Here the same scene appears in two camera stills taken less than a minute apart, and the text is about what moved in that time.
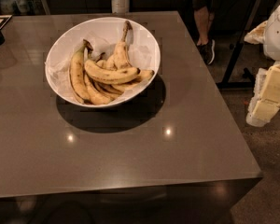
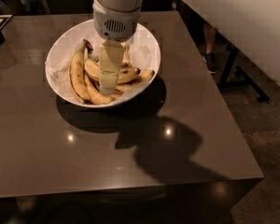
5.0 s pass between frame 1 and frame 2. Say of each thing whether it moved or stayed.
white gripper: moved
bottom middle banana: stayed
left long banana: stayed
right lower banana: stayed
